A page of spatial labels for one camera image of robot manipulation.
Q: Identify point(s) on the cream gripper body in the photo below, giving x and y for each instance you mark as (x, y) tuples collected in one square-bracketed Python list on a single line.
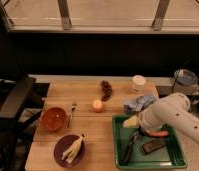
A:
[(131, 122)]

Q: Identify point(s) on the black dish brush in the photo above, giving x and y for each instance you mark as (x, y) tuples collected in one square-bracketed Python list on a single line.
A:
[(129, 148)]

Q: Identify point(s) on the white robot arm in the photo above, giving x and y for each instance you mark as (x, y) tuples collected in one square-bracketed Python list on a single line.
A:
[(172, 110)]

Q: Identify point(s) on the blue crumpled cloth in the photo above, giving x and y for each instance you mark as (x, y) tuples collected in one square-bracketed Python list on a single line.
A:
[(138, 104)]

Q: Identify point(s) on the black rectangular sponge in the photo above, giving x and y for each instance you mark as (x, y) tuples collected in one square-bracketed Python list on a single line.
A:
[(153, 145)]

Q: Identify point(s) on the orange fruit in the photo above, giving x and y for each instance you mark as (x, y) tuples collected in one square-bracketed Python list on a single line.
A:
[(97, 105)]

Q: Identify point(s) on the dark grape bunch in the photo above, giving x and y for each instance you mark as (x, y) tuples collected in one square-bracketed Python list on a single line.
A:
[(106, 89)]

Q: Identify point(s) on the metal fork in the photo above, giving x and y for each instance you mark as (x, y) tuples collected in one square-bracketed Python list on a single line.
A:
[(73, 108)]

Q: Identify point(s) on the grey bowl with blue lid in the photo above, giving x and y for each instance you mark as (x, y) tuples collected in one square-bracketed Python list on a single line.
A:
[(185, 77)]

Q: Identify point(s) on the peeled banana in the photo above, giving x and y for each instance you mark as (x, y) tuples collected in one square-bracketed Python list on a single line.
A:
[(69, 154)]

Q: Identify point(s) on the purple plate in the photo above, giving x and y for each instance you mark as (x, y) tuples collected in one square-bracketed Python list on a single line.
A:
[(63, 144)]

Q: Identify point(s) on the orange bowl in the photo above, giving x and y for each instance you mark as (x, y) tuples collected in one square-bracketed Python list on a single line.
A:
[(53, 119)]

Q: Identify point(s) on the black office chair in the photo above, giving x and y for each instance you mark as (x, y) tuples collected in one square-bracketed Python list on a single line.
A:
[(12, 105)]

